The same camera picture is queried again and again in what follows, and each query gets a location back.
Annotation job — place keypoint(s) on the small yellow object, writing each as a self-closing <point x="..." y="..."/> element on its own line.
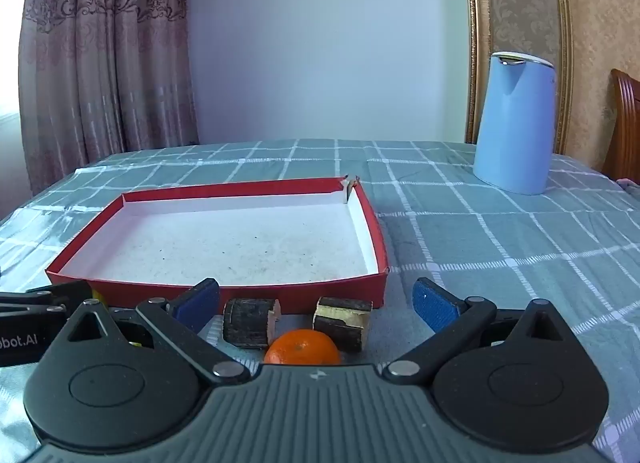
<point x="96" y="294"/>

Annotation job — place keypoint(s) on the red cardboard box tray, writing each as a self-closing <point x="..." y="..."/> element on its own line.
<point x="300" y="295"/>

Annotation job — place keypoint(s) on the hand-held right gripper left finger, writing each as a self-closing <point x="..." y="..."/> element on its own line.
<point x="197" y="305"/>

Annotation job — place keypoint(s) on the brown wooden chair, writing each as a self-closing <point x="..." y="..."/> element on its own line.
<point x="625" y="133"/>

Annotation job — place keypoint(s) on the pink patterned curtain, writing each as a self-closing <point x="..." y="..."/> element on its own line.
<point x="100" y="68"/>

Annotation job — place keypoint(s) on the dark sugarcane piece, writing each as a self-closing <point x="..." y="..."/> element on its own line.
<point x="247" y="323"/>

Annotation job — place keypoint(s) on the orange mandarin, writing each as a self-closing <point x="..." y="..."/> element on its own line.
<point x="302" y="348"/>

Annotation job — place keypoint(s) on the gold ornate frame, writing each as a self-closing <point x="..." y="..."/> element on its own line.
<point x="477" y="43"/>

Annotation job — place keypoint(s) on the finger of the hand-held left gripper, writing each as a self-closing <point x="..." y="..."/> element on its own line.
<point x="30" y="308"/>
<point x="60" y="290"/>

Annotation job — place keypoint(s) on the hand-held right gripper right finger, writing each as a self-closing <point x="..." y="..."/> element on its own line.
<point x="435" y="308"/>

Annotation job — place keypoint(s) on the light blue electric kettle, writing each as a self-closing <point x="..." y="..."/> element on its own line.
<point x="515" y="128"/>

